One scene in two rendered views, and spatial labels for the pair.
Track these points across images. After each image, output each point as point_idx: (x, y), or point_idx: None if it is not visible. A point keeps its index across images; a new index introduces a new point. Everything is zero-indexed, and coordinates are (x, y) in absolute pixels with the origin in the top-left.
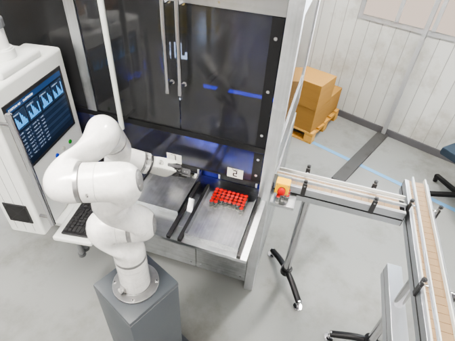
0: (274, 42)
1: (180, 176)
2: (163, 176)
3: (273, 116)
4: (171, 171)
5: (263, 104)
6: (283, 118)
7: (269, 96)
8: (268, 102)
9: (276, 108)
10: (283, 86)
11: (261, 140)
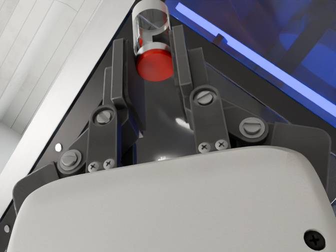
0: (11, 224)
1: (177, 67)
2: (283, 196)
3: (72, 91)
4: (30, 234)
5: (79, 126)
6: (58, 76)
7: (61, 137)
8: (68, 125)
9: (59, 105)
10: (30, 144)
11: (126, 37)
